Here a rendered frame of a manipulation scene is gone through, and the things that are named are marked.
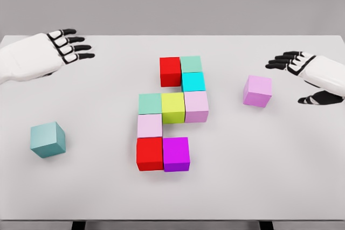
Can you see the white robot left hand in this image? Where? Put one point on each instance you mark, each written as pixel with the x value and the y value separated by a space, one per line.
pixel 35 57

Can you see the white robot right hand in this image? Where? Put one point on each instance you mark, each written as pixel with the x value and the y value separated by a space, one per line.
pixel 323 75

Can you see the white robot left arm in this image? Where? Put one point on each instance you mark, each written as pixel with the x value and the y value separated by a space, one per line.
pixel 5 65

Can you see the orchid pink cube block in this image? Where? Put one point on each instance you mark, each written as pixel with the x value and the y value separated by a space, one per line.
pixel 257 90

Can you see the dusty teal cube block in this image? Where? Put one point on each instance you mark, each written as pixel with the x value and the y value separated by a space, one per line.
pixel 47 139

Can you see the mint green cube block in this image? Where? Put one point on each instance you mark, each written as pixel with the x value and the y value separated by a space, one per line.
pixel 190 64
pixel 149 103

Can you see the pale pink cube block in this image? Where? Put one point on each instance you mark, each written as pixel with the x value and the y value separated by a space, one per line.
pixel 149 125
pixel 196 104

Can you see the cyan cube block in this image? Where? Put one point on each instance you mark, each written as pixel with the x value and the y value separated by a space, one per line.
pixel 192 81

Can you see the red cube block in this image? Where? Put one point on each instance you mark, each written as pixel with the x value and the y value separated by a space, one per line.
pixel 169 69
pixel 149 152

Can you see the yellow-green cube block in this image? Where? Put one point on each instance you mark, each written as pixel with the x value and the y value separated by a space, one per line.
pixel 173 106

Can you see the magenta cube block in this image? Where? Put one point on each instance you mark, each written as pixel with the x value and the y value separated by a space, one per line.
pixel 176 152

